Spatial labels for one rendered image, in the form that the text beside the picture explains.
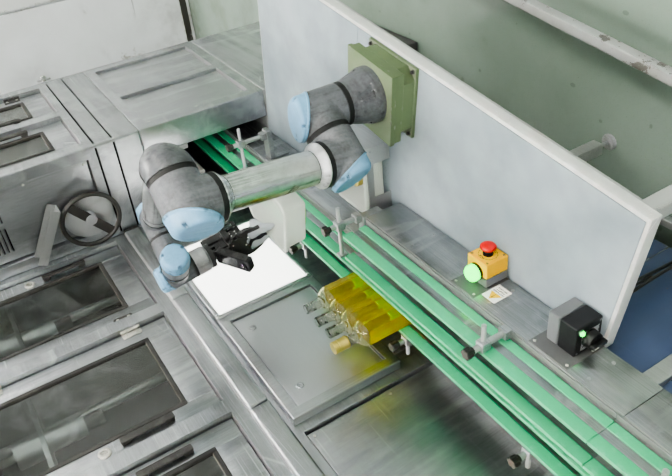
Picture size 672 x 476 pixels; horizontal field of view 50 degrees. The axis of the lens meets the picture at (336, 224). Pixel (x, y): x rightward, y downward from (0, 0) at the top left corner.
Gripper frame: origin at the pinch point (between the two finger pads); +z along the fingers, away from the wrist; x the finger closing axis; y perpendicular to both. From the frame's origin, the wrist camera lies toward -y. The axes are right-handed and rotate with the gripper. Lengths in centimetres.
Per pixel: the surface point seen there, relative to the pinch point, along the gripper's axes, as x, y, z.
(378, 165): -10.4, -8.2, 33.2
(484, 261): -12, -56, 30
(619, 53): -33, -36, 95
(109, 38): 90, 339, 38
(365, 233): 0.2, -19.1, 19.8
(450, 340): 3, -61, 16
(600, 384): -9, -95, 27
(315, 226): 11.8, 4.0, 15.4
